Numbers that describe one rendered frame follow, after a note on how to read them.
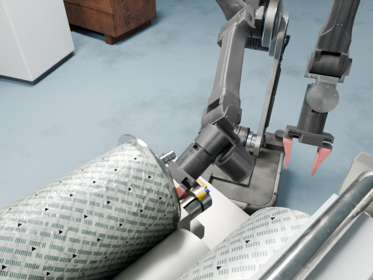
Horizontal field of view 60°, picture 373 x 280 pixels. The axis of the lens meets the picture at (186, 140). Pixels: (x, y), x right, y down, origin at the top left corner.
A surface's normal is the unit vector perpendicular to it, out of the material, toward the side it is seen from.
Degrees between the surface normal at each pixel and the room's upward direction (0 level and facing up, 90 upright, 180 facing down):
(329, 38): 86
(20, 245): 28
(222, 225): 0
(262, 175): 0
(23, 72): 90
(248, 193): 0
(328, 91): 60
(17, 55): 90
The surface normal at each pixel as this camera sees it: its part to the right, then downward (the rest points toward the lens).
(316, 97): -0.29, 0.18
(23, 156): 0.00, -0.75
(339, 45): -0.33, 0.58
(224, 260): -0.40, -0.90
